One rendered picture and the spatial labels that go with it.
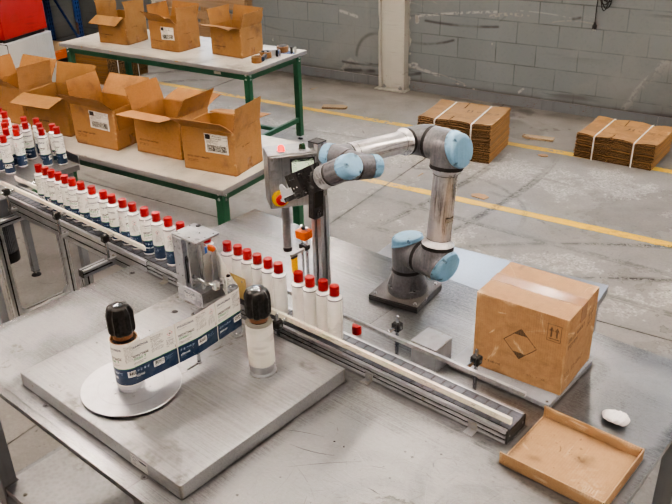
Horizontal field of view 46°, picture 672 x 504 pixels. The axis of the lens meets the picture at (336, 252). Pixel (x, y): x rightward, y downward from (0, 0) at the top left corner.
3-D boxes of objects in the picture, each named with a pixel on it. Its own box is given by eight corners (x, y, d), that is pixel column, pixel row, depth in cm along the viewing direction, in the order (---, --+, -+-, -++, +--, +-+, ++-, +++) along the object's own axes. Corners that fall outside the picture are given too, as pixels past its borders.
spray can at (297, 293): (290, 322, 277) (287, 270, 268) (303, 317, 280) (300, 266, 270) (298, 329, 273) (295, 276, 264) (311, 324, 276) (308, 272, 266)
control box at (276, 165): (265, 199, 272) (262, 146, 263) (314, 193, 275) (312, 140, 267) (271, 210, 263) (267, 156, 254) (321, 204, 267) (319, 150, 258)
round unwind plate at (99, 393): (60, 392, 245) (60, 388, 245) (142, 347, 266) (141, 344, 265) (120, 433, 227) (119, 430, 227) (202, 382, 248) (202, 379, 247)
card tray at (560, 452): (498, 463, 220) (499, 451, 218) (543, 415, 237) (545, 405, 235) (602, 515, 202) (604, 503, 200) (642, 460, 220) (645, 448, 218)
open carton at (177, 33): (140, 50, 690) (134, 6, 673) (174, 41, 720) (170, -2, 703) (172, 55, 670) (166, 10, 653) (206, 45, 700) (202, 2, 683)
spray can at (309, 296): (301, 330, 272) (299, 278, 263) (308, 323, 277) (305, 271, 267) (315, 333, 271) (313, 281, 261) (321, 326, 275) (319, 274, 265)
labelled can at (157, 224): (152, 258, 322) (145, 212, 313) (162, 254, 326) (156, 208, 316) (160, 262, 319) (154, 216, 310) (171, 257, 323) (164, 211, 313)
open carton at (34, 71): (-25, 122, 521) (-39, 65, 504) (29, 104, 555) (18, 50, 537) (15, 131, 503) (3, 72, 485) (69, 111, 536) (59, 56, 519)
